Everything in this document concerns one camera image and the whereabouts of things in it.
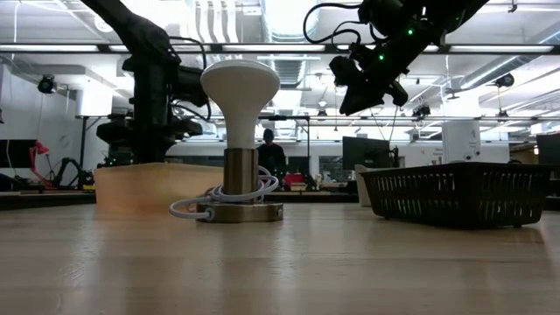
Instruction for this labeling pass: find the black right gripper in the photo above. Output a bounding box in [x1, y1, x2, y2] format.
[328, 43, 410, 117]

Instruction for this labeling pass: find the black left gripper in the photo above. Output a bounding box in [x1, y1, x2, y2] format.
[95, 65, 205, 165]

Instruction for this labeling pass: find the white dome brass lamp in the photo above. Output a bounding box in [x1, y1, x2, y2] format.
[195, 59, 284, 224]

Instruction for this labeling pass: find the orange plastic bin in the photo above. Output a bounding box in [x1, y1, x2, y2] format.
[94, 162, 225, 214]

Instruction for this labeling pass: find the black computer monitor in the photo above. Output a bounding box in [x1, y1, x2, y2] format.
[536, 133, 560, 166]
[342, 136, 391, 172]

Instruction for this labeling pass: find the black background metal stand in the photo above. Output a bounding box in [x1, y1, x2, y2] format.
[76, 113, 312, 189]

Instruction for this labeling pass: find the grey plastic bin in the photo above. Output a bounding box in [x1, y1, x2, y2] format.
[354, 164, 382, 207]

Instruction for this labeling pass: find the person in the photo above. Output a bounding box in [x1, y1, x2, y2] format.
[256, 128, 288, 185]

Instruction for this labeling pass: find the red desk lamp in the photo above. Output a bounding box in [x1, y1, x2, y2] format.
[28, 140, 51, 187]

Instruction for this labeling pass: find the black mesh basket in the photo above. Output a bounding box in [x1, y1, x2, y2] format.
[360, 162, 554, 230]

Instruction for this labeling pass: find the black bar with light strips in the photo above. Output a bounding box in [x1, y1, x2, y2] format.
[0, 42, 560, 55]

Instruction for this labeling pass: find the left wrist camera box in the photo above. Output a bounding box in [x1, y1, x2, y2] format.
[173, 65, 210, 109]

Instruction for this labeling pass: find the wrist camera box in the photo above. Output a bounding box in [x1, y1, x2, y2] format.
[173, 65, 210, 109]
[357, 0, 406, 39]

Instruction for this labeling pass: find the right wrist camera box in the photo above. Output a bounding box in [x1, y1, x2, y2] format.
[357, 0, 406, 39]

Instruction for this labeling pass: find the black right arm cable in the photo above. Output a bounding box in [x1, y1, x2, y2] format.
[302, 2, 389, 53]

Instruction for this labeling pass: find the black wall screen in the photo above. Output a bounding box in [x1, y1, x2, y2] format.
[0, 138, 39, 170]

